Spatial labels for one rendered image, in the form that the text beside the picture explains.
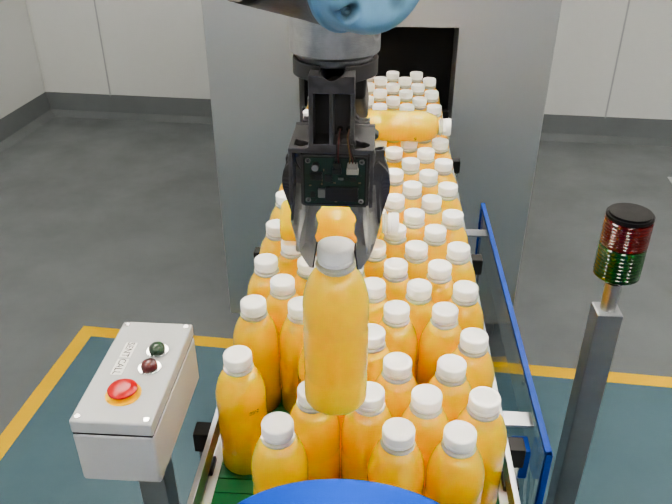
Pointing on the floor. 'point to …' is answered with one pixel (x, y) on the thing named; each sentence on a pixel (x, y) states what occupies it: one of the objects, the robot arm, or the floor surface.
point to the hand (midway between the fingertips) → (336, 252)
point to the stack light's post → (584, 403)
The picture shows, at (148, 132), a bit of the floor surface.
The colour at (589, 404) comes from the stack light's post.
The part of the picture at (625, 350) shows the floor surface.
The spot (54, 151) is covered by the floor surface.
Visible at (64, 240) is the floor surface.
